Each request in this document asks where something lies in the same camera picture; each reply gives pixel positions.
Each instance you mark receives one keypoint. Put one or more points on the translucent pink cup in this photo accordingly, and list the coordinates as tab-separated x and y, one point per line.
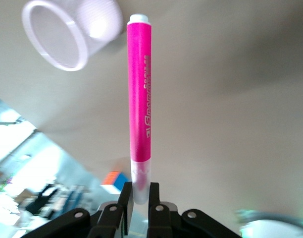
60	39

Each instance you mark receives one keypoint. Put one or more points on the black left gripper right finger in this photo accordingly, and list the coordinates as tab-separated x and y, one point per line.
164	220

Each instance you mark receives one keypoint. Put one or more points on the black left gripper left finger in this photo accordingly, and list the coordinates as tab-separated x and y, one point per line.
112	220

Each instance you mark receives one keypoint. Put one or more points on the colourful puzzle cube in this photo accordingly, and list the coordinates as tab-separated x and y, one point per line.
114	182

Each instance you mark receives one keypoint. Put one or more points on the brown table cover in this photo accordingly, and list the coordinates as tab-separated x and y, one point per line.
216	99

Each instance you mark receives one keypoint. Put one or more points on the pink marker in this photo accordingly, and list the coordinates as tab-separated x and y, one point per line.
139	99

